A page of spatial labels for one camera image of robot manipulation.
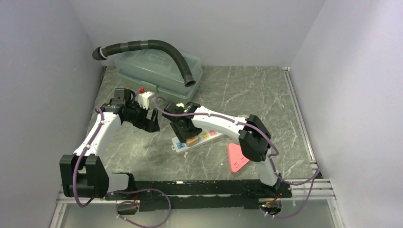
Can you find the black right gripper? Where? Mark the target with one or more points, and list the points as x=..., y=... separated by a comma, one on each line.
x=182, y=136

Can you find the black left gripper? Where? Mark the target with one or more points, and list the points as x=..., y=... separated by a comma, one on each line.
x=151, y=125

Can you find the white multicolour power strip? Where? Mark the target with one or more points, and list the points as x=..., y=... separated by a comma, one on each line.
x=203, y=138

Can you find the pink triangular power strip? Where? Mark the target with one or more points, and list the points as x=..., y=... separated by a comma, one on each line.
x=236, y=158

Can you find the tan cube plug adapter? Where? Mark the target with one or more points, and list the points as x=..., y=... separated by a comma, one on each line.
x=192, y=141

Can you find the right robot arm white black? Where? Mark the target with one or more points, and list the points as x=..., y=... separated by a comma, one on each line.
x=254, y=138

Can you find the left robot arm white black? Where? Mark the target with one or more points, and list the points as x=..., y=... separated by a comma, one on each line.
x=83, y=174

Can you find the translucent green plastic box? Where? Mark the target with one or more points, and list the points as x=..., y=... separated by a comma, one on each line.
x=156, y=71

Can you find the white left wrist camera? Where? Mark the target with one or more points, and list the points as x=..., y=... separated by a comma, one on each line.
x=144, y=98

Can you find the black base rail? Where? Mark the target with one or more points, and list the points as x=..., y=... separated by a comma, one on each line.
x=201, y=194

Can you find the aluminium frame rail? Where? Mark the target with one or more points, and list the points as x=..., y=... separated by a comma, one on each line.
x=252, y=169

